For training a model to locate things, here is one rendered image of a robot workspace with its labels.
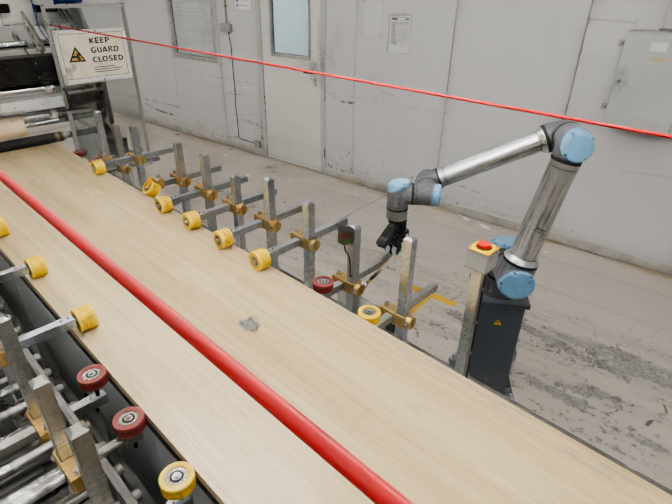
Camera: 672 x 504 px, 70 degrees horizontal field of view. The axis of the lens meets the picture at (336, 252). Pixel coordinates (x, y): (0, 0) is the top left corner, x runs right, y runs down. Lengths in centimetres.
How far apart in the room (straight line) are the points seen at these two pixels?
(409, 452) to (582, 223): 334
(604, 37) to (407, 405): 323
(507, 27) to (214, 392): 357
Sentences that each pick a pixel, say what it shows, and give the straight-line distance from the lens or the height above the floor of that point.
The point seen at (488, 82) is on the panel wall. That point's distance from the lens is 436.
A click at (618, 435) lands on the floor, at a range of 285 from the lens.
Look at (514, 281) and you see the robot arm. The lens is 217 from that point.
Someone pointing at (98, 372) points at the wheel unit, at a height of 90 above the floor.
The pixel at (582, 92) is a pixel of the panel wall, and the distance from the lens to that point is 415.
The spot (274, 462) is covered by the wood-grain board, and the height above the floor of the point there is 90.
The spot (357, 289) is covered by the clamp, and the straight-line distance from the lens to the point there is 188.
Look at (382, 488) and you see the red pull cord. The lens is 18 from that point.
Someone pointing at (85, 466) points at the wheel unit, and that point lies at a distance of 114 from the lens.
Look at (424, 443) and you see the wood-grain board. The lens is 131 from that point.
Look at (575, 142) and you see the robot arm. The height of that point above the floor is 140.
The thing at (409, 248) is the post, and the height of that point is 112.
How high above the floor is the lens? 190
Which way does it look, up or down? 29 degrees down
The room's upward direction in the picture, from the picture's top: 1 degrees clockwise
